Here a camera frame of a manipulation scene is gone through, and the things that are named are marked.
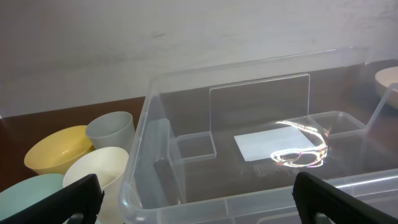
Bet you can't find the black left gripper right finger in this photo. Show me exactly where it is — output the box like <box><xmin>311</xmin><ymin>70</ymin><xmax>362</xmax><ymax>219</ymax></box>
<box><xmin>292</xmin><ymin>172</ymin><xmax>397</xmax><ymax>224</ymax></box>

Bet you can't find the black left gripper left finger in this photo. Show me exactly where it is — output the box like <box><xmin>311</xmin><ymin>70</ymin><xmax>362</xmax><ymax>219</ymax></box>
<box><xmin>0</xmin><ymin>174</ymin><xmax>105</xmax><ymax>224</ymax></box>

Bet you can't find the light green bowl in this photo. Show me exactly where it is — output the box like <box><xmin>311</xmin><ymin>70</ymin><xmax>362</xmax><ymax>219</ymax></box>
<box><xmin>0</xmin><ymin>173</ymin><xmax>102</xmax><ymax>224</ymax></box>

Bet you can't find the yellow bowl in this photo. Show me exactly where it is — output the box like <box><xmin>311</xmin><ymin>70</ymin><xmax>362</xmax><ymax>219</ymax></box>
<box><xmin>24</xmin><ymin>125</ymin><xmax>95</xmax><ymax>175</ymax></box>

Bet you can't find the beige plate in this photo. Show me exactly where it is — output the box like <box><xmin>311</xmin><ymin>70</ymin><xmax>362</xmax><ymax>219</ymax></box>
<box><xmin>375</xmin><ymin>67</ymin><xmax>398</xmax><ymax>109</ymax></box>

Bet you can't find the clear plastic storage container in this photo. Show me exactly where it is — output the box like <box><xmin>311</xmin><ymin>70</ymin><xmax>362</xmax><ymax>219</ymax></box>
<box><xmin>118</xmin><ymin>47</ymin><xmax>397</xmax><ymax>223</ymax></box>

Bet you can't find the cream cup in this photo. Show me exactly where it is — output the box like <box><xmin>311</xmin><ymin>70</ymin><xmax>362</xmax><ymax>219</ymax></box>
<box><xmin>63</xmin><ymin>147</ymin><xmax>129</xmax><ymax>224</ymax></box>

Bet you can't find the white label sticker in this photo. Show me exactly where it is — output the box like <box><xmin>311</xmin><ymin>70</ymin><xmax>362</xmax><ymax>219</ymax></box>
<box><xmin>234</xmin><ymin>126</ymin><xmax>314</xmax><ymax>161</ymax></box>

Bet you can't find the grey cup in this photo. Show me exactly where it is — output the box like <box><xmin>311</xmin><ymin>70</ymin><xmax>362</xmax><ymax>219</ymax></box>
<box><xmin>85</xmin><ymin>111</ymin><xmax>135</xmax><ymax>152</ymax></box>

